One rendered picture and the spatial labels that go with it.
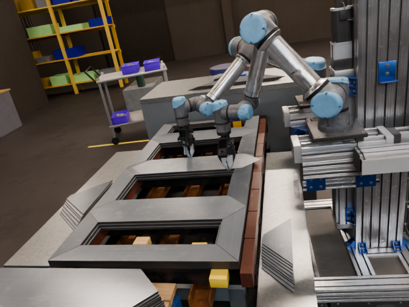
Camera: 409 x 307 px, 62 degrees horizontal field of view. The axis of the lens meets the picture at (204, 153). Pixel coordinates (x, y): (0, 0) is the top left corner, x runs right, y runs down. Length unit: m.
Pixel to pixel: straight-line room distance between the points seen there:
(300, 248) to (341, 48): 0.95
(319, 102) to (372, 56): 0.43
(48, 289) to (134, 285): 0.31
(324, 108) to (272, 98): 1.16
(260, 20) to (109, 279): 1.10
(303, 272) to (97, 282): 0.74
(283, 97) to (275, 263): 1.46
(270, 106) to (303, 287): 1.55
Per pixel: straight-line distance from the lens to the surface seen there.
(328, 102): 1.44
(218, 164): 1.86
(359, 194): 2.02
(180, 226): 1.46
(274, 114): 2.61
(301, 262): 1.44
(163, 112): 2.75
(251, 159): 1.86
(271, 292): 1.34
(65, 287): 1.33
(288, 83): 2.55
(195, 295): 1.37
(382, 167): 1.61
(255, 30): 1.45
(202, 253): 1.26
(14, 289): 1.45
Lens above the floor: 1.64
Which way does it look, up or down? 23 degrees down
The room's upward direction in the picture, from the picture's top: 10 degrees counter-clockwise
